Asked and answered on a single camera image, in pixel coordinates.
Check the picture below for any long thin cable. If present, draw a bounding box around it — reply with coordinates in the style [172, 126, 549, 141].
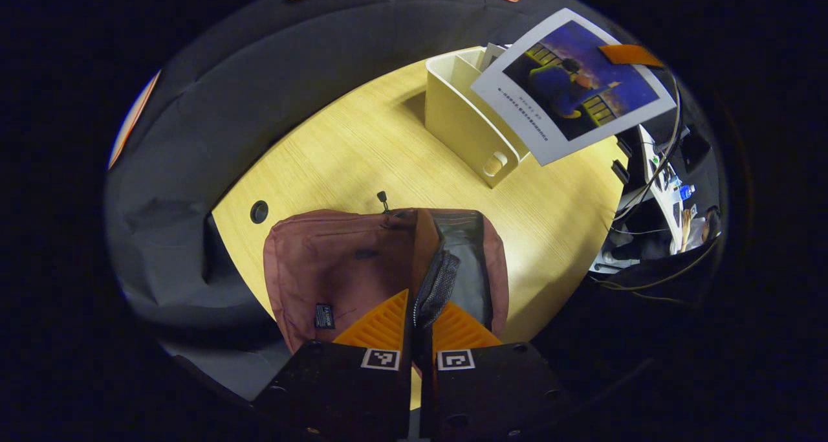
[611, 67, 683, 223]
[589, 238, 720, 294]

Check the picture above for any black backdrop cloth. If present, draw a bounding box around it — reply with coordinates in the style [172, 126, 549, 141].
[105, 0, 648, 401]

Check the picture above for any red-brown schoolbag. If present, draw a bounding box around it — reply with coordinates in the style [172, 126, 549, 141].
[263, 191, 510, 378]

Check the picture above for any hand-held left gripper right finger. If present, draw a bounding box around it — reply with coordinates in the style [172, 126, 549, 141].
[414, 300, 571, 441]

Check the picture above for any white desk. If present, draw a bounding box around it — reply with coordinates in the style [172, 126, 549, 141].
[637, 125, 696, 255]

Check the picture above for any grey book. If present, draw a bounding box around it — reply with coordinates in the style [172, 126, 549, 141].
[482, 43, 513, 71]

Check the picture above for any white bookshelf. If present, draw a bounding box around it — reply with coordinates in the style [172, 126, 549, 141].
[424, 44, 622, 189]

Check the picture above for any blue book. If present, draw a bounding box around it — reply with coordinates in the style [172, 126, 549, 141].
[470, 7, 678, 166]

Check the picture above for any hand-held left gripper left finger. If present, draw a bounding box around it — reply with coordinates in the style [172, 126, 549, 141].
[251, 289, 415, 442]

